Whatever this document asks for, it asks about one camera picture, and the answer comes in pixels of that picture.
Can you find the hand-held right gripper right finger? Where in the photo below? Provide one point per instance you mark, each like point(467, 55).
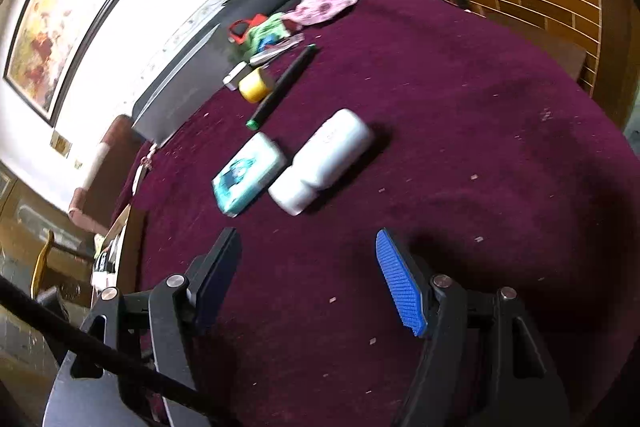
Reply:
point(400, 287)

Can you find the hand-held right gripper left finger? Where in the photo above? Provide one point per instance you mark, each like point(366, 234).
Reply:
point(215, 282)

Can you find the brown cardboard box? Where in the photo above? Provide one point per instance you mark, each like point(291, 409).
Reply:
point(122, 237)

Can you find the teal tissue packet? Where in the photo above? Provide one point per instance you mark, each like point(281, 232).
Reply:
point(247, 174)

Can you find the large white bottle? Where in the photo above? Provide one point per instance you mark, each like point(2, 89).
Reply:
point(325, 152)

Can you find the brown chair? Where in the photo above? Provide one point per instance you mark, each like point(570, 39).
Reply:
point(105, 177)

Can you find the yellow chair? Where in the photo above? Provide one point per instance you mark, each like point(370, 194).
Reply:
point(42, 262)

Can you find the long grey box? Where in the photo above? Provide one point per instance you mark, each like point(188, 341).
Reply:
point(185, 92)

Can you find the yellow tape roll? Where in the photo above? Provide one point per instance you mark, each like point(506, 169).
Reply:
point(255, 86)

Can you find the white charger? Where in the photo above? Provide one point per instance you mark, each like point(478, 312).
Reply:
point(235, 74)

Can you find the black marker green cap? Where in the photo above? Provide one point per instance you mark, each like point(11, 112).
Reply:
point(282, 82)

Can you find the flat tube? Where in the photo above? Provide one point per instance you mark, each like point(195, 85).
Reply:
point(277, 49)

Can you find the small blue item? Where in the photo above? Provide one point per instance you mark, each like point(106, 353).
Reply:
point(269, 40)

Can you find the small red paper bag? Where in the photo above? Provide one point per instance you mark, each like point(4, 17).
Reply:
point(245, 29)

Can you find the green cloth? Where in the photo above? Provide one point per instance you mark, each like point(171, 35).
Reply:
point(267, 27)

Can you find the pink cloth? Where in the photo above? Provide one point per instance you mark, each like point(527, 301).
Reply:
point(325, 4)

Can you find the framed painting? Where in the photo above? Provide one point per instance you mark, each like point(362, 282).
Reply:
point(70, 7)

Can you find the small wall plaque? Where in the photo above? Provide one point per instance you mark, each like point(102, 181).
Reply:
point(60, 142)

